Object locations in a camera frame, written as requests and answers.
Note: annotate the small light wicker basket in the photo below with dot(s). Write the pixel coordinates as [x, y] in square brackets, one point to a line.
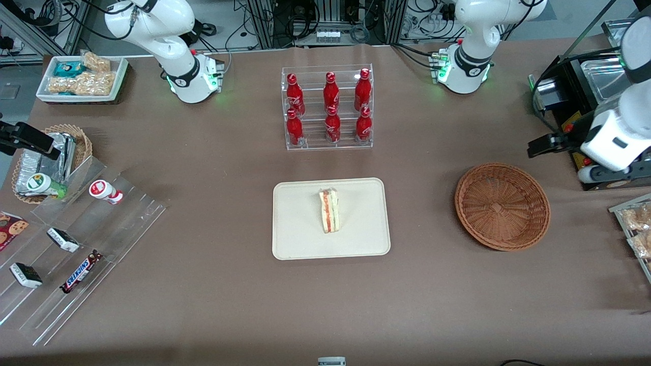
[84, 145]

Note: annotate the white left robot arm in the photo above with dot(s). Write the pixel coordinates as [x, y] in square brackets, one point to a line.
[470, 35]

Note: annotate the teal snack packet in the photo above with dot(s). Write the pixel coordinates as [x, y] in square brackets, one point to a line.
[67, 68]

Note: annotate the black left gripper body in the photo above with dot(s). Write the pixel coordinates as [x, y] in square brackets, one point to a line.
[570, 138]

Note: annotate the white connector block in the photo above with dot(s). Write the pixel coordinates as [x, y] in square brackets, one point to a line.
[328, 36]

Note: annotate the grey tray with pastries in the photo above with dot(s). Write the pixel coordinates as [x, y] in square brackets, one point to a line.
[618, 213]

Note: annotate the small rice cracker packet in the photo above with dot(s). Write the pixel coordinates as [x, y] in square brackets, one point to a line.
[96, 62]

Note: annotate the silver foil packet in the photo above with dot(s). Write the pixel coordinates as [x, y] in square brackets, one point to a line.
[61, 152]

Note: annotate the clear acrylic bottle rack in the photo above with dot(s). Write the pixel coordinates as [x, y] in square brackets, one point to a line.
[328, 145]

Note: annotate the black machine with steel tray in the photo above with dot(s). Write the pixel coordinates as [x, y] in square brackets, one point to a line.
[569, 81]

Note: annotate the brown round wicker basket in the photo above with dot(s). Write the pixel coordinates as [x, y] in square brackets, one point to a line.
[501, 206]

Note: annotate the red white yogurt bottle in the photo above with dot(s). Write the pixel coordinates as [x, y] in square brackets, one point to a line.
[104, 190]

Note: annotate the aluminium frame rack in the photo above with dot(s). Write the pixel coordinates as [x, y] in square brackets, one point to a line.
[330, 15]

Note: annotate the clear acrylic stepped display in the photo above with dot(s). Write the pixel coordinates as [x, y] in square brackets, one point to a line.
[101, 239]

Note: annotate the chocolate chip cookie packet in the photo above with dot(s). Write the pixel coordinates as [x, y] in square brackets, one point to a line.
[11, 229]

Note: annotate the red cola bottle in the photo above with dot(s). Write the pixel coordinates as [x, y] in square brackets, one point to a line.
[333, 127]
[331, 91]
[294, 129]
[363, 126]
[362, 89]
[294, 94]

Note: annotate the wrapped pastry packet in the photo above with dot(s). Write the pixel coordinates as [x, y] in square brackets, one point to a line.
[642, 245]
[638, 217]

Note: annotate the small grey white device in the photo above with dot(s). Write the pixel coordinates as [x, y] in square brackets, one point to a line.
[331, 361]

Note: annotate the large rice cracker packet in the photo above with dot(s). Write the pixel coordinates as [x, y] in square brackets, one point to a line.
[81, 84]

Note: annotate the white rectangular snack tray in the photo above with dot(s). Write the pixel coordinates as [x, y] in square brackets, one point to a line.
[119, 76]

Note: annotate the Snickers chocolate bar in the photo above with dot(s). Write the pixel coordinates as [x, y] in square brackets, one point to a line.
[81, 272]

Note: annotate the green white drink bottle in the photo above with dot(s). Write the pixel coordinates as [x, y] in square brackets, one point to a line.
[43, 184]

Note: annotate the triangle sandwich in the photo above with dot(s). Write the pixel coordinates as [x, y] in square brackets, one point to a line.
[329, 211]

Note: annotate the cream plastic tray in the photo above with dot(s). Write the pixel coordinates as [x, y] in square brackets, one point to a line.
[356, 234]

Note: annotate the black white snack bar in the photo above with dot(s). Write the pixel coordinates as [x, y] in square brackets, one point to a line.
[63, 240]
[25, 274]

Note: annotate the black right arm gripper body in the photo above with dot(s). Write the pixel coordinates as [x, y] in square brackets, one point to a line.
[20, 136]

